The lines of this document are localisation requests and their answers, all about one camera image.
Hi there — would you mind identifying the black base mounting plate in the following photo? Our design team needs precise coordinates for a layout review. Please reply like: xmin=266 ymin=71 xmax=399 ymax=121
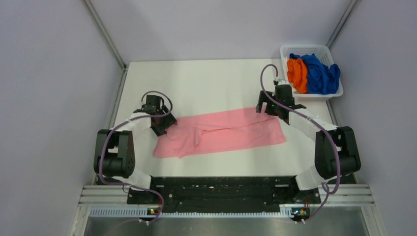
xmin=127 ymin=176 xmax=324 ymax=214

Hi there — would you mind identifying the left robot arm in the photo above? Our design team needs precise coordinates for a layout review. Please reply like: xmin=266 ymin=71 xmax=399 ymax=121
xmin=93 ymin=91 xmax=177 ymax=203

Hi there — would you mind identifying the orange t shirt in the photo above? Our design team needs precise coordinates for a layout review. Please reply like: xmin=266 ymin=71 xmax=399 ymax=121
xmin=287 ymin=58 xmax=308 ymax=94

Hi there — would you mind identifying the aluminium frame rail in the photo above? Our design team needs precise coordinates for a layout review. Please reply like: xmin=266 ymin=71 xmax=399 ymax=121
xmin=325 ymin=184 xmax=375 ymax=207

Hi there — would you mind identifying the aluminium corner post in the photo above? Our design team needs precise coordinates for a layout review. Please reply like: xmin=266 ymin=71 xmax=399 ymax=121
xmin=82 ymin=0 xmax=128 ymax=70
xmin=326 ymin=0 xmax=360 ymax=49

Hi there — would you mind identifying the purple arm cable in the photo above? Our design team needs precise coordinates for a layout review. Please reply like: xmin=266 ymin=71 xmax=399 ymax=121
xmin=98 ymin=90 xmax=174 ymax=225
xmin=260 ymin=64 xmax=342 ymax=225

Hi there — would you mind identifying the pink t shirt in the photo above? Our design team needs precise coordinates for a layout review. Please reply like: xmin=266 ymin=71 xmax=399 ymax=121
xmin=153 ymin=108 xmax=286 ymax=158

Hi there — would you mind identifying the left aluminium corner post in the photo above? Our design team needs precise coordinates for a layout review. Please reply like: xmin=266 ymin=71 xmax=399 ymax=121
xmin=82 ymin=0 xmax=128 ymax=70

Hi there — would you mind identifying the blue t shirt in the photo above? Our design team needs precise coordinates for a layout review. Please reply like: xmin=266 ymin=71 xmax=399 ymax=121
xmin=289 ymin=53 xmax=341 ymax=95

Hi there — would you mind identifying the white slotted cable duct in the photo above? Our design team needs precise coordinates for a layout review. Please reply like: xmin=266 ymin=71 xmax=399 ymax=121
xmin=89 ymin=206 xmax=308 ymax=219

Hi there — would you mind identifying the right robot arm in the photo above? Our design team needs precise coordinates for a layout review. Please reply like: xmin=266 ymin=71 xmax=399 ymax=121
xmin=256 ymin=84 xmax=361 ymax=203

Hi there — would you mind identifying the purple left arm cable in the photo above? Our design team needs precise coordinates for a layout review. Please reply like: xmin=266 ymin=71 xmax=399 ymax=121
xmin=98 ymin=90 xmax=174 ymax=225

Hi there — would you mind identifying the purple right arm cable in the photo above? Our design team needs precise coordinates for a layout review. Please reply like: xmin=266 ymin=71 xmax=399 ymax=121
xmin=260 ymin=64 xmax=342 ymax=225

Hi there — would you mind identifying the right aluminium corner post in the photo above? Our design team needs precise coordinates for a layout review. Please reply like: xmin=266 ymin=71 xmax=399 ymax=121
xmin=326 ymin=0 xmax=360 ymax=49

